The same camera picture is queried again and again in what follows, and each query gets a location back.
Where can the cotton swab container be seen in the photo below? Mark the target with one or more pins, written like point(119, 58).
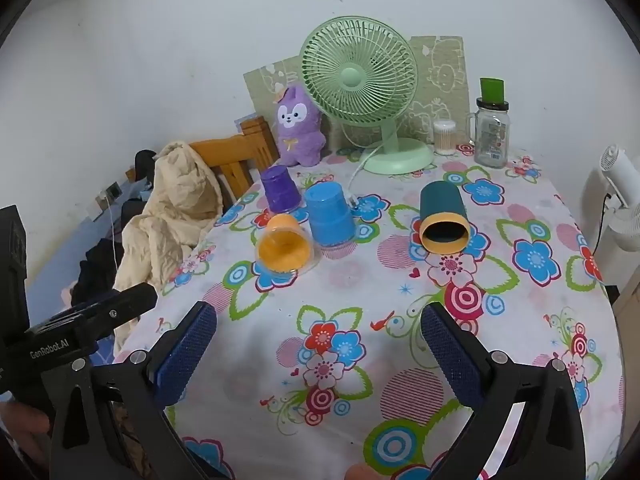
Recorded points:
point(445, 137)

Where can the wall outlet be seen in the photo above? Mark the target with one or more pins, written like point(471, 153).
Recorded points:
point(112, 192)

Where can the dark clothing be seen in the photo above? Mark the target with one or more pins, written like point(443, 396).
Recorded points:
point(100, 265)

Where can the purple plastic cup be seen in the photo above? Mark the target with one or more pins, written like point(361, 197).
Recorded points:
point(279, 190)

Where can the glass jar with green lid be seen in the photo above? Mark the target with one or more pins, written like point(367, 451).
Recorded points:
point(490, 135)

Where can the blue plastic cup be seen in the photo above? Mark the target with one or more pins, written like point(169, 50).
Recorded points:
point(327, 215)

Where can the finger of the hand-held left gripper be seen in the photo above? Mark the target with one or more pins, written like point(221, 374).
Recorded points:
point(117, 307)

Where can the wooden chair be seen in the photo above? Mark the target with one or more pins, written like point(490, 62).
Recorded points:
point(235, 152)

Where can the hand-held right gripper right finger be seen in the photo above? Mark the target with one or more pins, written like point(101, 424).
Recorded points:
point(450, 355)

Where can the beige jacket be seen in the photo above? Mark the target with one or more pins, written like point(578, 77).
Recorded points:
point(165, 210)

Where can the white standing fan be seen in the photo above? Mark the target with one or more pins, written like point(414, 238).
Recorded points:
point(617, 165)

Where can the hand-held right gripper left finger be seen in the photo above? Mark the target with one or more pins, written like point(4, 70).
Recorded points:
point(186, 355)

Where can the orange plastic cup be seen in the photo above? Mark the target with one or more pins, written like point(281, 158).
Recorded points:
point(285, 250)

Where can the green desk fan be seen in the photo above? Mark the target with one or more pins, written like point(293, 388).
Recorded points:
point(357, 77)

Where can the floral tablecloth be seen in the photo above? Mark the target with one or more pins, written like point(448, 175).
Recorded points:
point(350, 285)

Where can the person's left hand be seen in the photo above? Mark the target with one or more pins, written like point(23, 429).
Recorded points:
point(22, 419)

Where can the teal cup with orange rim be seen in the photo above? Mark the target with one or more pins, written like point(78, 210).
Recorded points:
point(440, 201)

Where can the purple plush toy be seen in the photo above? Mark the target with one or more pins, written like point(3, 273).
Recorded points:
point(300, 125)

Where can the printed green board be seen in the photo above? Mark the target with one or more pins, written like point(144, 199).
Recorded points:
point(445, 70)

